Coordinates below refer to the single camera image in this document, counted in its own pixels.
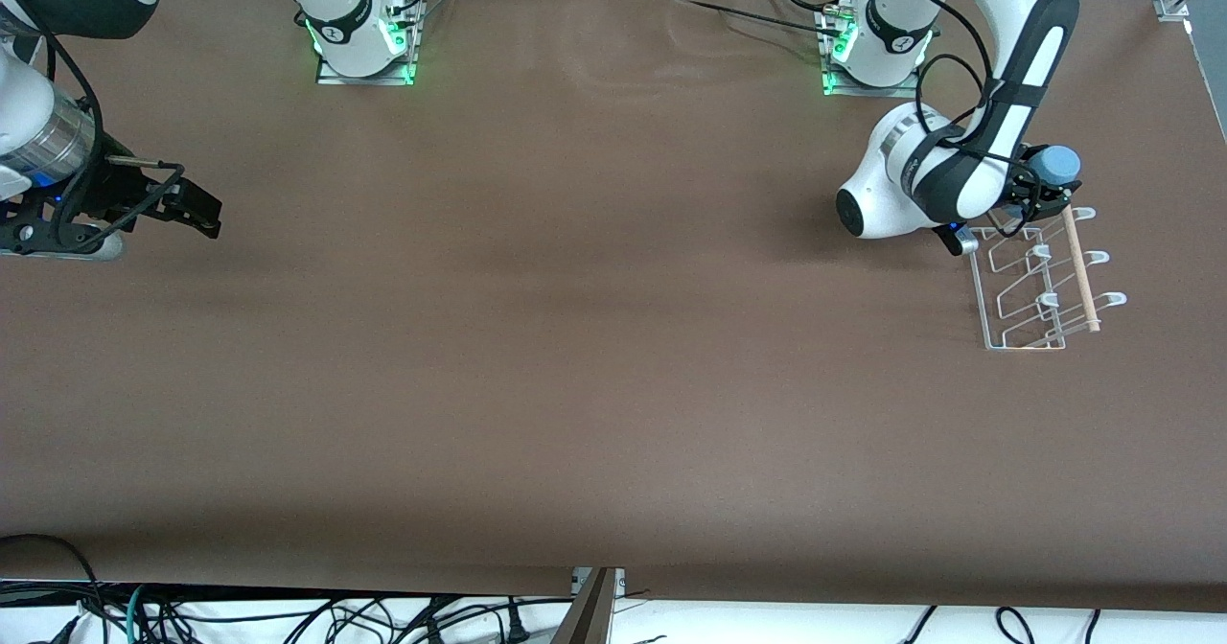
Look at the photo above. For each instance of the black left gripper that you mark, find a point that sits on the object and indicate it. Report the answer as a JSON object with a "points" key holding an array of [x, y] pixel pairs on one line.
{"points": [[1037, 200]]}

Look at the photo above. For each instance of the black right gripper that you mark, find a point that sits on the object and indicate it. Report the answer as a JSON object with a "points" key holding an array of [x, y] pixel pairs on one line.
{"points": [[107, 194]]}

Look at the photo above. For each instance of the blue plastic cup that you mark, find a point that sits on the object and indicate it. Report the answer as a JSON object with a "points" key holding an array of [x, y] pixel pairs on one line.
{"points": [[1061, 163]]}

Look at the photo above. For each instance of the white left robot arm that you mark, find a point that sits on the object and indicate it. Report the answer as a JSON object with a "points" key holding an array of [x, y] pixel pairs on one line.
{"points": [[882, 198]]}

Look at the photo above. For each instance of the wooden rack rod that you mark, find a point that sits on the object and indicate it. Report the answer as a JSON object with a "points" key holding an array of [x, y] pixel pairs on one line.
{"points": [[1080, 270]]}

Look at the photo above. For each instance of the brown table cover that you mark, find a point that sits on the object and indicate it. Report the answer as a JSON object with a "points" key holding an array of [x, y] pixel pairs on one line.
{"points": [[613, 337]]}

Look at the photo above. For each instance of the black power plug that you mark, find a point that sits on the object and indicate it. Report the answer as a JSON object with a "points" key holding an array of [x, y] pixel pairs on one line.
{"points": [[518, 630]]}

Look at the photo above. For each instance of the aluminium right arm base plate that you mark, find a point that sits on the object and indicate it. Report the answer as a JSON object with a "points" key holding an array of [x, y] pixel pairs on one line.
{"points": [[331, 77]]}

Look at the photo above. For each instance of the aluminium left arm base plate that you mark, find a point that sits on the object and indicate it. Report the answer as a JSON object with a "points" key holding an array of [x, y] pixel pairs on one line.
{"points": [[844, 90]]}

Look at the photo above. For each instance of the aluminium table frame profile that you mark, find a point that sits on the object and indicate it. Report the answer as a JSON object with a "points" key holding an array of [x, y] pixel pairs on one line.
{"points": [[587, 615]]}

